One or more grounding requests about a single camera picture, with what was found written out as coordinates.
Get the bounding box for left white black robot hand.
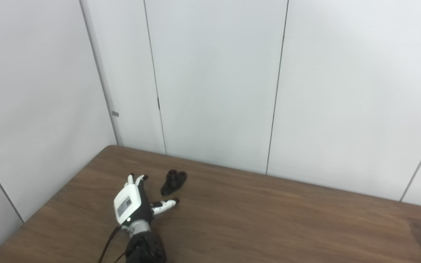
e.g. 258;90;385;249
114;174;179;234

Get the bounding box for black plastic holder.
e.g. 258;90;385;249
160;169;187;196

